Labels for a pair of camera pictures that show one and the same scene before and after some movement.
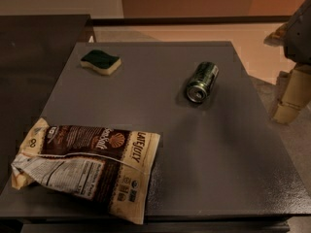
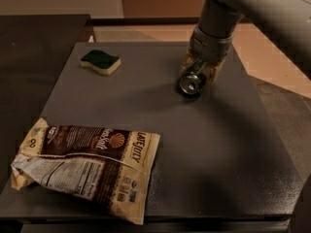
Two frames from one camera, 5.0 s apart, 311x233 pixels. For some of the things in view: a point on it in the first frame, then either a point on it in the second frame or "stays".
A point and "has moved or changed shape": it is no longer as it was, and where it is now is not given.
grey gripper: (298, 36) → (210, 46)
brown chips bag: (113, 167) stays
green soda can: (201, 82) has moved or changed shape
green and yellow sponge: (101, 62) stays
